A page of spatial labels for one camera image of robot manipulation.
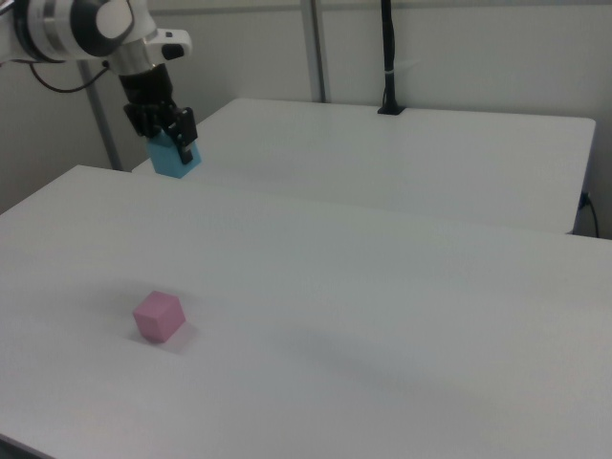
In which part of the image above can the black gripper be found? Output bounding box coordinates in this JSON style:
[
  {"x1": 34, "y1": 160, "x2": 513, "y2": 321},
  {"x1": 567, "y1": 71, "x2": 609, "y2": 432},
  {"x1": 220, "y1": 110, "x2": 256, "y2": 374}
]
[{"x1": 117, "y1": 65, "x2": 199, "y2": 164}]

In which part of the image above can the grey partition corner post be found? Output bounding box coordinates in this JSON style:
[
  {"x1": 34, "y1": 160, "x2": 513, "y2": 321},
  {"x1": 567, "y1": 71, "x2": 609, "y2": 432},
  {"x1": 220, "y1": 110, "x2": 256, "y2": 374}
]
[{"x1": 299, "y1": 0, "x2": 332, "y2": 103}]

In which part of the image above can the black power cable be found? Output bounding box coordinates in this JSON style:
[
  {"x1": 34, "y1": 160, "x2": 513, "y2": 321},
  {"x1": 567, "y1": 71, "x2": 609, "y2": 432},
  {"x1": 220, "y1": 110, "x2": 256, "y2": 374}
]
[{"x1": 579, "y1": 190, "x2": 601, "y2": 238}]

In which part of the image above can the white side table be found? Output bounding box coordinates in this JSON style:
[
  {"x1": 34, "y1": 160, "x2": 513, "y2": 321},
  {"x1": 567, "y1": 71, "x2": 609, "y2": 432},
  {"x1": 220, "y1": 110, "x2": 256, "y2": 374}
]
[{"x1": 130, "y1": 97, "x2": 598, "y2": 236}]

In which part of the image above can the grey partition end post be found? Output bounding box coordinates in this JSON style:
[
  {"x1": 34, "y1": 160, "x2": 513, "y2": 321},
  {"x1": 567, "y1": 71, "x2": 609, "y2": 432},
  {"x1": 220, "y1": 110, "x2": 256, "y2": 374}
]
[{"x1": 77, "y1": 60, "x2": 124, "y2": 172}]

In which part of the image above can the blue cube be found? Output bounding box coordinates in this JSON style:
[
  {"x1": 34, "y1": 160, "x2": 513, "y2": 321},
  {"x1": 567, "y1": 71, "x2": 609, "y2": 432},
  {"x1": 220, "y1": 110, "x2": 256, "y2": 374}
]
[{"x1": 144, "y1": 132, "x2": 205, "y2": 181}]

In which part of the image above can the pink cube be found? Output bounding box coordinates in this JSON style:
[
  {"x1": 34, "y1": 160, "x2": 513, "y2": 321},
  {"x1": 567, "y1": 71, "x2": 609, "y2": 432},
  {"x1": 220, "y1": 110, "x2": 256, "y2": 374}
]
[{"x1": 132, "y1": 289, "x2": 187, "y2": 345}]

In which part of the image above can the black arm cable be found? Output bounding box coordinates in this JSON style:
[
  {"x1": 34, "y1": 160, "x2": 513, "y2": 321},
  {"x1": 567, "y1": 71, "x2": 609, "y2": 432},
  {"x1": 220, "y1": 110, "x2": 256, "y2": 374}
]
[{"x1": 28, "y1": 58, "x2": 112, "y2": 95}]

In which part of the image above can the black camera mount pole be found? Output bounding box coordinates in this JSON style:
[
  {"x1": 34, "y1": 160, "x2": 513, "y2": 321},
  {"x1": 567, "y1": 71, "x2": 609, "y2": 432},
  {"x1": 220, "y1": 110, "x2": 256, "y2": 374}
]
[{"x1": 376, "y1": 0, "x2": 407, "y2": 117}]

